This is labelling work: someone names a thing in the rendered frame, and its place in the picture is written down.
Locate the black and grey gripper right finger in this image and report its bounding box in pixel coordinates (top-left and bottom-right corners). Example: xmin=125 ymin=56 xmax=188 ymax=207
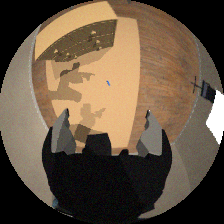
xmin=136 ymin=110 xmax=172 ymax=190

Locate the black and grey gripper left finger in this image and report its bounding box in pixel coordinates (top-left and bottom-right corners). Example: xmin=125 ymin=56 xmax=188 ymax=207
xmin=42 ymin=108 xmax=77 ymax=187

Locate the tan wooden chest of drawers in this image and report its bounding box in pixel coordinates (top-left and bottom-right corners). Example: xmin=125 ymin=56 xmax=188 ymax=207
xmin=35 ymin=1 xmax=118 ymax=61

